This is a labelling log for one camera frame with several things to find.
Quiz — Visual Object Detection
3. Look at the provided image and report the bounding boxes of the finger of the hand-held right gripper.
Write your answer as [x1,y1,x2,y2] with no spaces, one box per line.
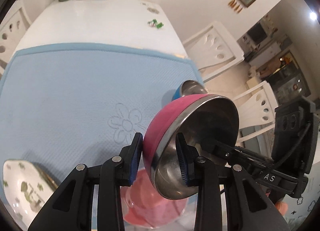
[200,137,274,169]

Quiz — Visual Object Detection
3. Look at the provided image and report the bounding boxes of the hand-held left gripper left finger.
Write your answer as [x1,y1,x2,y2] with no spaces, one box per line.
[27,132,144,231]

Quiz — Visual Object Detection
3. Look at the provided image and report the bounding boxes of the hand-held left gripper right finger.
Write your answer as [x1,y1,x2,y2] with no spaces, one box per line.
[175,132,292,231]

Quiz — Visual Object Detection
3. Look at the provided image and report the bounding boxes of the red steel bowl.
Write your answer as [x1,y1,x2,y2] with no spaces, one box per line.
[142,94,240,199]

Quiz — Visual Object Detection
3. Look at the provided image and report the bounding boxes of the pink plastic bowl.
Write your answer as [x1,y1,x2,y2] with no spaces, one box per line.
[120,167,189,229]

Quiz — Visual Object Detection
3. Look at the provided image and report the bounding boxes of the blue steel bowl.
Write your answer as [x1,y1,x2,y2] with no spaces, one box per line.
[171,80,208,102]

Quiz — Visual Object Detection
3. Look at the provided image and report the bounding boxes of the small hexagonal forest print plate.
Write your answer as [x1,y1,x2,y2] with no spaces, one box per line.
[3,160,60,223]

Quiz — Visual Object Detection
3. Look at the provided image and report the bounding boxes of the person's right hand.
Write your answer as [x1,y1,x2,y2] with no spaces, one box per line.
[274,200,288,216]

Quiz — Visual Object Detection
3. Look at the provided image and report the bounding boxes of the white wooden chair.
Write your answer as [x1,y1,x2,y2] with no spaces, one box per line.
[232,81,280,146]
[182,21,244,82]
[0,0,32,77]

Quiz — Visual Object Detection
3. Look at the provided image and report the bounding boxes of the dark glass cabinet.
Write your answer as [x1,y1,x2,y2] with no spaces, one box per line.
[269,51,312,102]

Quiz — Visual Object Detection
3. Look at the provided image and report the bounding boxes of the microwave oven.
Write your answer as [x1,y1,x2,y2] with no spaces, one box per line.
[246,22,268,45]

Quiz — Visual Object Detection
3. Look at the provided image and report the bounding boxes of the light blue table mat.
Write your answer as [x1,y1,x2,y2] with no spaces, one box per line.
[0,43,208,231]

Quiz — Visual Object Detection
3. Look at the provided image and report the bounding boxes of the small green white toy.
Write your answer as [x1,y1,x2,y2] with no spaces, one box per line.
[147,19,164,30]

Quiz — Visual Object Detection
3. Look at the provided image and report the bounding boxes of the black cable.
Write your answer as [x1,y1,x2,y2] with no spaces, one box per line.
[272,121,313,169]

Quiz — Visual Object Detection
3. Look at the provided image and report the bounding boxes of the orange wall ornaments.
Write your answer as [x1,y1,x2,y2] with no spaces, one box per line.
[228,0,244,14]

